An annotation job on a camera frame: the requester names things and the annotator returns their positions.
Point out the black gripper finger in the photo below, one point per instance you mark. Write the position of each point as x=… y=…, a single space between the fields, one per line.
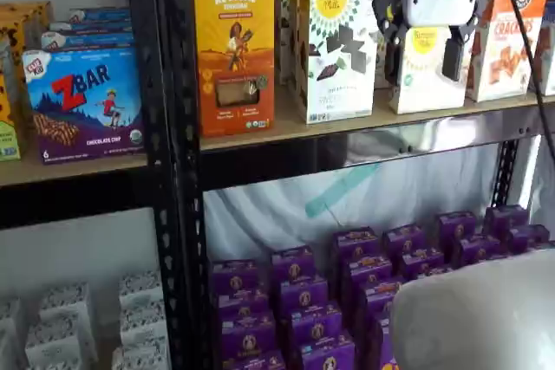
x=392 y=27
x=455 y=56

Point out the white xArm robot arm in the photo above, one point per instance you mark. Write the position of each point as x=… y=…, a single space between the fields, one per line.
x=477 y=313

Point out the orange white crackers box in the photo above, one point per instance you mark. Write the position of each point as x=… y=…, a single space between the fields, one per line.
x=498 y=58
x=547 y=66

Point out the tall Simple Mills cookie box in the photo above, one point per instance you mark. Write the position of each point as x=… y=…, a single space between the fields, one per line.
x=295 y=40
x=279 y=19
x=342 y=75

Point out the wooden shelf board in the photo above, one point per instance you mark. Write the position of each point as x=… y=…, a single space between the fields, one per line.
x=286 y=127
x=65 y=170

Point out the orange Revival cracker box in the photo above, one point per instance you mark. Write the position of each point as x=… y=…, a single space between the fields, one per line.
x=236 y=62

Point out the purple Annie's snack box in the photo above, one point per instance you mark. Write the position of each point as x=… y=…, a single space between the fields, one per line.
x=256 y=362
x=247 y=337
x=405 y=240
x=377 y=296
x=505 y=220
x=243 y=305
x=529 y=238
x=379 y=344
x=455 y=229
x=420 y=264
x=366 y=274
x=355 y=244
x=234 y=277
x=329 y=355
x=303 y=296
x=292 y=264
x=477 y=251
x=316 y=326

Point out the black metal shelf rack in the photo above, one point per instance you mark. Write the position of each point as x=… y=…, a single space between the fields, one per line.
x=145 y=84
x=184 y=84

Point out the blue purple Zbar box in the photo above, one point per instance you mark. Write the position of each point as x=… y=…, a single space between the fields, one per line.
x=104 y=14
x=95 y=27
x=86 y=105
x=95 y=40

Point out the white patterned small box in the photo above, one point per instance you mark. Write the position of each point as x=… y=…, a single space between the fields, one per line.
x=52 y=346
x=143 y=322
x=141 y=357
x=69 y=305
x=141 y=285

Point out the yellow chocolate chip snack box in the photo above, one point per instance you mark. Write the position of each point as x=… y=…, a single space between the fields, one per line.
x=8 y=127
x=11 y=36
x=30 y=9

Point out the teal tape strip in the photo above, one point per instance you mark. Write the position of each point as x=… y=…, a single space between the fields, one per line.
x=334 y=194

